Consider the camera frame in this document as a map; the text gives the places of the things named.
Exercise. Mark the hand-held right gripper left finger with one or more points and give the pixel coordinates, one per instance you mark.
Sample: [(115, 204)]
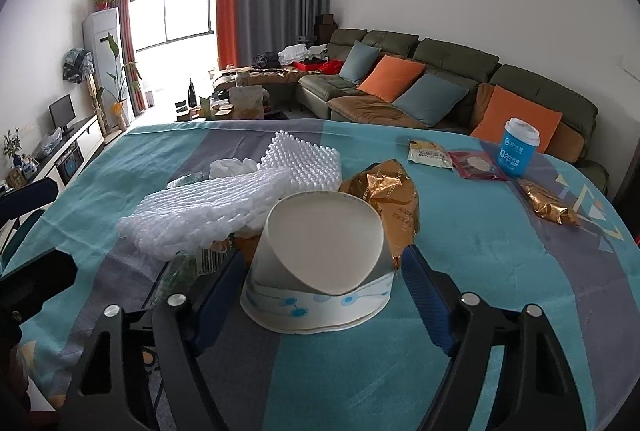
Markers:
[(220, 306)]

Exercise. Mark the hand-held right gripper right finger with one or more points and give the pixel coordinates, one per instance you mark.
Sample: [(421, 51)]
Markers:
[(425, 296)]

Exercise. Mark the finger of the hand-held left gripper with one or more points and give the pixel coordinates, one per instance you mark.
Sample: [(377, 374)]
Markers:
[(30, 198), (22, 231)]

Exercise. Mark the white paper bowl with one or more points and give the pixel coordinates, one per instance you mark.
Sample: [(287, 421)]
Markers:
[(320, 241)]

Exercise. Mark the small plant in patterned vase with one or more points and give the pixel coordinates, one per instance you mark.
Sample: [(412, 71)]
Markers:
[(15, 148)]

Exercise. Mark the green printed plastic bag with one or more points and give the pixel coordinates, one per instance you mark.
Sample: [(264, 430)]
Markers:
[(180, 271)]

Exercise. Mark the white TV cabinet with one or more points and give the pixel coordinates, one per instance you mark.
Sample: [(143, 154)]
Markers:
[(75, 146)]

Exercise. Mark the teal printed tablecloth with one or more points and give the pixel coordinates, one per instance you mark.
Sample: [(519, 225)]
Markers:
[(500, 261)]

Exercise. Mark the black monitor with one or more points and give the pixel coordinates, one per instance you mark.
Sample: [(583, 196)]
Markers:
[(61, 111)]

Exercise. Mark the white foam wrap sheet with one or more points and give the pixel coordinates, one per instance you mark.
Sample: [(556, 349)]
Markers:
[(210, 206)]

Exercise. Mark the large gold snack wrapper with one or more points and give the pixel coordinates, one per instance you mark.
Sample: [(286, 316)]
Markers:
[(385, 196)]

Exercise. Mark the red snack packet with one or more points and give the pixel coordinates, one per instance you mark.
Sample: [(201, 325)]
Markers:
[(475, 166)]

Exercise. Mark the white crumpled tissue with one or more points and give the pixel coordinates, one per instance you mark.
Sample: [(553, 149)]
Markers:
[(232, 167)]

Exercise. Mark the beige snack packet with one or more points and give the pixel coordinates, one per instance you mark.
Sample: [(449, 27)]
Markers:
[(430, 155)]

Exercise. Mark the covered standing fan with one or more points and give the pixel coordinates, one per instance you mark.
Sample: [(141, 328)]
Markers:
[(77, 63)]

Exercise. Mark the tall potted plant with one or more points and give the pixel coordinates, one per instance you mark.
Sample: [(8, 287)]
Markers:
[(120, 81)]

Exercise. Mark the small gold snack wrapper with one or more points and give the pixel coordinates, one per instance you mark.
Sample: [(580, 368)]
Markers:
[(547, 203)]

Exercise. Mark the white standing air conditioner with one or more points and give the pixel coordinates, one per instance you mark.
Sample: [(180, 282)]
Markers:
[(102, 51)]

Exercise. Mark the blue cup with white lid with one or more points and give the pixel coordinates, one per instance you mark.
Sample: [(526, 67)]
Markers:
[(515, 151)]

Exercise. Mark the black bottle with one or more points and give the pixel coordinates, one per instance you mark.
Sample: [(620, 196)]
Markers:
[(192, 93)]

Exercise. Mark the large blue-grey cushion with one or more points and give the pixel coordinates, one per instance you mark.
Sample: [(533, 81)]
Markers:
[(430, 100)]

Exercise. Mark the brown sofa seat cover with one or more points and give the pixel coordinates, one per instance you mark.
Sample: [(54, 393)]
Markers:
[(365, 108)]

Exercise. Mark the striped grey-red curtain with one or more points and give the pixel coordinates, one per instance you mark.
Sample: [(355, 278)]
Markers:
[(122, 21)]

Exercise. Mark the orange cushion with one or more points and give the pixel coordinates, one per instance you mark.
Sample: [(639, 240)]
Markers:
[(390, 78), (515, 116)]

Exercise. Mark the beige paper bag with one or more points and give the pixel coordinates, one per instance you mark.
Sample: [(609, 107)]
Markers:
[(246, 103)]

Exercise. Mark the potted plant on air conditioner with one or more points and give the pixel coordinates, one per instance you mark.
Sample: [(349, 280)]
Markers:
[(105, 1)]

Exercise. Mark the cluttered coffee table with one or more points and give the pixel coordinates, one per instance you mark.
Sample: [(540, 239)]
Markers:
[(280, 91)]

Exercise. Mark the balcony window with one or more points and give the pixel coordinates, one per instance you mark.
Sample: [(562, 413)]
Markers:
[(170, 16)]

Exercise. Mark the green corner sofa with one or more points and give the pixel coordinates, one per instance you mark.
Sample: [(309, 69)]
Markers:
[(450, 56)]

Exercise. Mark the small blue-grey cushion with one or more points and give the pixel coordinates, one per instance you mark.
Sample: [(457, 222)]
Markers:
[(359, 61)]

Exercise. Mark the red cloth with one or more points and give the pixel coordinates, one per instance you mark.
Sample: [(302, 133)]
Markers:
[(327, 67)]

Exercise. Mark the white clothes pile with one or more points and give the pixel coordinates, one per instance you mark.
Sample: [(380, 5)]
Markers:
[(295, 53)]

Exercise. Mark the orange curtain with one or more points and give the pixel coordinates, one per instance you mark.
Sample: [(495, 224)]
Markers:
[(226, 11)]

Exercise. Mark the brown stacked boxes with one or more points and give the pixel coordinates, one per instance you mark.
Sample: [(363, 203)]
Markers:
[(326, 27)]

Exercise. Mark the grey curtain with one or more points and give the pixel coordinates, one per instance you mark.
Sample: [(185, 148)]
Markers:
[(280, 1)]

